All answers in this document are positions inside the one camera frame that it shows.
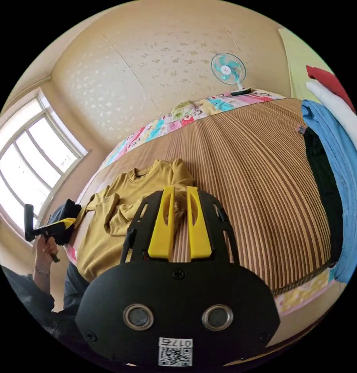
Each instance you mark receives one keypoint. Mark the teal table fan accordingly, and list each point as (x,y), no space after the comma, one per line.
(228,70)

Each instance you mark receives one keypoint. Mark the person's body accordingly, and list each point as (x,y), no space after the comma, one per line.
(30,303)

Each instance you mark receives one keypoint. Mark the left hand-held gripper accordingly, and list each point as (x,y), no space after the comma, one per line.
(63,211)

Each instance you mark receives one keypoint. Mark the person's left hand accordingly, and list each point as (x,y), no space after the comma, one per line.
(46,247)

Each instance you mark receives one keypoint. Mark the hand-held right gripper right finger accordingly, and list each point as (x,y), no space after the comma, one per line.
(199,233)

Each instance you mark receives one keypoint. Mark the window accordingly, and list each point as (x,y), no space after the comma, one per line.
(30,163)

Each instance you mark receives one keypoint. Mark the pile of clothes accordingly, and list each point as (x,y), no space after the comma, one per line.
(341,151)

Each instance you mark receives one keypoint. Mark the bed with striped woven mat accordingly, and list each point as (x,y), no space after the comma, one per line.
(254,189)

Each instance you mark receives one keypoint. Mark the person's left forearm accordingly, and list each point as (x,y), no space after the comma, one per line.
(41,272)

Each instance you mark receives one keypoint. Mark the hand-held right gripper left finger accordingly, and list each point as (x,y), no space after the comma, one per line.
(161,230)

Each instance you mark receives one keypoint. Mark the yellow long sleeve shirt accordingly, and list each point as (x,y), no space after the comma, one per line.
(108,247)

